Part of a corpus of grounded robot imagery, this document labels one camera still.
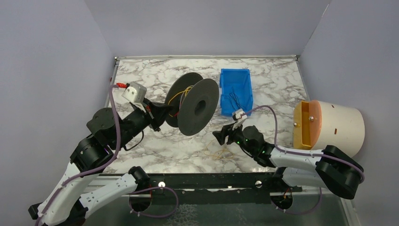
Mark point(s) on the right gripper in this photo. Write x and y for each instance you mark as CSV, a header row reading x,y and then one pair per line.
x,y
230,136

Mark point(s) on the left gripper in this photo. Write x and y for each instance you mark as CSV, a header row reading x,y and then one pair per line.
x,y
153,116

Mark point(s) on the black cable spool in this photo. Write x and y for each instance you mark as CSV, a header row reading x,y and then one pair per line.
x,y
194,100

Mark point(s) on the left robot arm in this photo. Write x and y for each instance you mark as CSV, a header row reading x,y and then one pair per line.
x,y
69,204

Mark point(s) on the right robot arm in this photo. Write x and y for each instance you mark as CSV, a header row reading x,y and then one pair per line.
x,y
328,168

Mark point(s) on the blue plastic bin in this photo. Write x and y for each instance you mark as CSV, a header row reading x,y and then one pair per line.
x,y
236,91

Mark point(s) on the white cylindrical container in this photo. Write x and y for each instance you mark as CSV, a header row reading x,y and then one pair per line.
x,y
318,124

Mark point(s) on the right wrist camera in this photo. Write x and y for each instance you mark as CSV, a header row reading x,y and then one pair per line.
x,y
239,117

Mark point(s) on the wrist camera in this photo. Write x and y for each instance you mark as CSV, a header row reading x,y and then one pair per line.
x,y
134,93
239,117

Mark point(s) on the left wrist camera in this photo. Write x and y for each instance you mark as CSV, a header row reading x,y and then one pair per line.
x,y
134,93

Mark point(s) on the black front frame rail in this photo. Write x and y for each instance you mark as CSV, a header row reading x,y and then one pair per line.
x,y
213,188

